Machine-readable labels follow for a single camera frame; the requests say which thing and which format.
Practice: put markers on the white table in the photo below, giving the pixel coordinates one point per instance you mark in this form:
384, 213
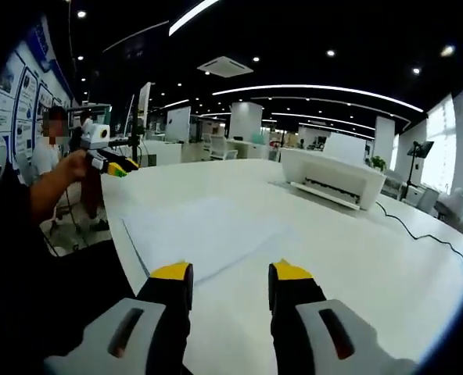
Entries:
352, 250

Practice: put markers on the person's left hand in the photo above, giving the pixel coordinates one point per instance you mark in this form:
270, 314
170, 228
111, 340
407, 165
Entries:
73, 168

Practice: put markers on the curved ceiling light strip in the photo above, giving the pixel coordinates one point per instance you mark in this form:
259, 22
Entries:
313, 86
194, 15

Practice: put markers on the potted green plant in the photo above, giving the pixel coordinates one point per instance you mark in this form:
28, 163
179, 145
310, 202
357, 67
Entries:
378, 162

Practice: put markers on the blue white wall display board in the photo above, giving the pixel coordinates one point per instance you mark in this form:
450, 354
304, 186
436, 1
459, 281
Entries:
24, 93

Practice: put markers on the white inkjet printer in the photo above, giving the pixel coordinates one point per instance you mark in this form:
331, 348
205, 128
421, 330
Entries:
333, 172

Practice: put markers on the black tablet on tripod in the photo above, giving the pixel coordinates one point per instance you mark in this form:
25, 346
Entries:
422, 148

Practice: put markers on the window with white blinds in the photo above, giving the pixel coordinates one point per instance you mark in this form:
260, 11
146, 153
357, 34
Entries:
440, 144

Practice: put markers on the ceiling air conditioner unit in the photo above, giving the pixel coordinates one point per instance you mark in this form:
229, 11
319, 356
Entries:
225, 66

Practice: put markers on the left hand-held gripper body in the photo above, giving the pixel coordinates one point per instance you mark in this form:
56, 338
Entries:
96, 134

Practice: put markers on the white boxy appliance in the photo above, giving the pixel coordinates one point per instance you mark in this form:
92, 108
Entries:
462, 199

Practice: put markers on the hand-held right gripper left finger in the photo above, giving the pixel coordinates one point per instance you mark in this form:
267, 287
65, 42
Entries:
169, 312

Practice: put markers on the white office chair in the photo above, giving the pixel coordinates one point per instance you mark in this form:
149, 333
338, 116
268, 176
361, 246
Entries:
427, 199
220, 146

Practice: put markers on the operator in black shirt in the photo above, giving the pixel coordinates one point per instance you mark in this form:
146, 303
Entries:
40, 281

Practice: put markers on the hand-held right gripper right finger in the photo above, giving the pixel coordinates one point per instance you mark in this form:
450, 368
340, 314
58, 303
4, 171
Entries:
294, 312

